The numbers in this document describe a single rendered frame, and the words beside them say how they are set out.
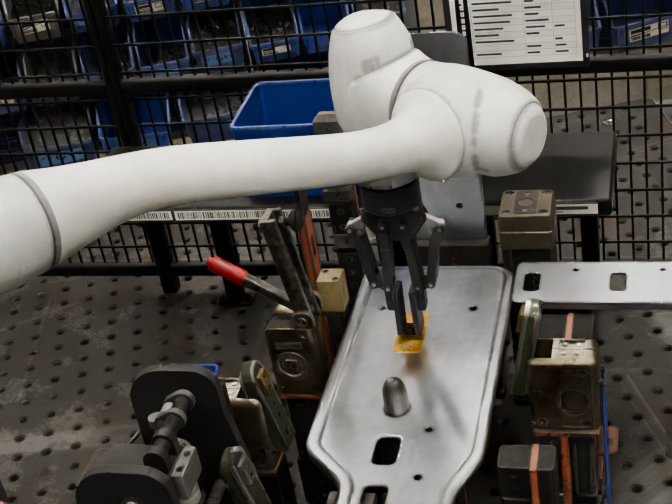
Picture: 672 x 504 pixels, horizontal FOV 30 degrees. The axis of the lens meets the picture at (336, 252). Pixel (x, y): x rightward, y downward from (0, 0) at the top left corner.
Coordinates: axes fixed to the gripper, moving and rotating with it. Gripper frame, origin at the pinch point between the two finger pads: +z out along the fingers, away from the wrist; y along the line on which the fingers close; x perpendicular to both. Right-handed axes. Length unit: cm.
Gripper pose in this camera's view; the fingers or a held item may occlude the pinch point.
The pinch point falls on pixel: (408, 308)
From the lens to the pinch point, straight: 166.5
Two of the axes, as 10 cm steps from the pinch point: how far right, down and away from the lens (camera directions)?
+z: 1.5, 8.3, 5.3
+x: 2.2, -5.5, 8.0
